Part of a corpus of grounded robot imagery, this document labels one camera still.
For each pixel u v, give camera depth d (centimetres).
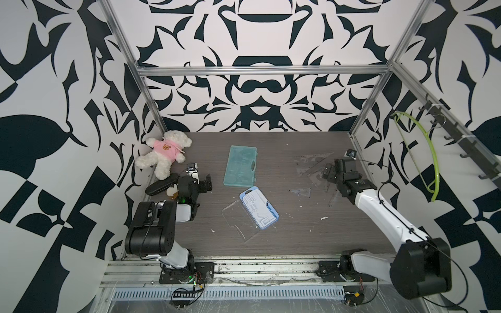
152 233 45
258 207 89
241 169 102
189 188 71
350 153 74
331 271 74
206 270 75
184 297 73
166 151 101
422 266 40
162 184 93
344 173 64
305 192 96
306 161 106
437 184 66
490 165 54
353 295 71
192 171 80
